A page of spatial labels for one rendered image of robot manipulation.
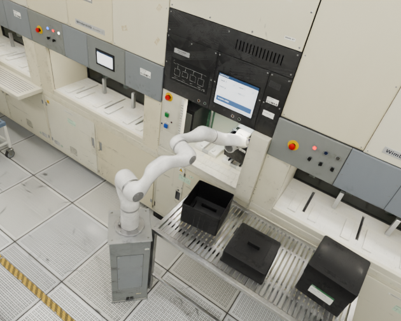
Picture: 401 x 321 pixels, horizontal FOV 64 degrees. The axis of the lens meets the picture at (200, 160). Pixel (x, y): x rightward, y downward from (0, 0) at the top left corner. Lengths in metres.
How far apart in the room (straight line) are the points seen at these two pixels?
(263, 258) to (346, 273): 0.46
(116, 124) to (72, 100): 0.57
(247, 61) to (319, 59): 0.40
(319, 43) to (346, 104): 0.34
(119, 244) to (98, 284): 0.77
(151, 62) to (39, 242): 1.83
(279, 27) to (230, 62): 0.36
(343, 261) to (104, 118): 2.22
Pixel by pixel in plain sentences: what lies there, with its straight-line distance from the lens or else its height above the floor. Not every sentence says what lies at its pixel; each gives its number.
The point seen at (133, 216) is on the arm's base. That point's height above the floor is 0.91.
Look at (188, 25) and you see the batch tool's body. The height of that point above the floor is 1.89.
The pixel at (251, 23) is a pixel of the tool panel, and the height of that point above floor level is 2.01.
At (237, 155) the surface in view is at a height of 1.01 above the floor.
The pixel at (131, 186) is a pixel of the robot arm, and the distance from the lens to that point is 1.87.
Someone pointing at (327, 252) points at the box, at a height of 1.01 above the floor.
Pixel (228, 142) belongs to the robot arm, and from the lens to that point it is 2.15.
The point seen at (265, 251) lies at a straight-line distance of 2.12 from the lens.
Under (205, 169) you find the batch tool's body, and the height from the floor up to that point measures 0.87.
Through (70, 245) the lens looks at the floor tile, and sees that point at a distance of 3.11.
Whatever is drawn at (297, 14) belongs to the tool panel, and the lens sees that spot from 1.82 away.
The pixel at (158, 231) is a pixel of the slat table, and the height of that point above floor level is 0.76.
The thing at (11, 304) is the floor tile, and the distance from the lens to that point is 2.93.
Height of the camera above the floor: 2.48
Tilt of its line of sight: 39 degrees down
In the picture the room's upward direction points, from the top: 11 degrees clockwise
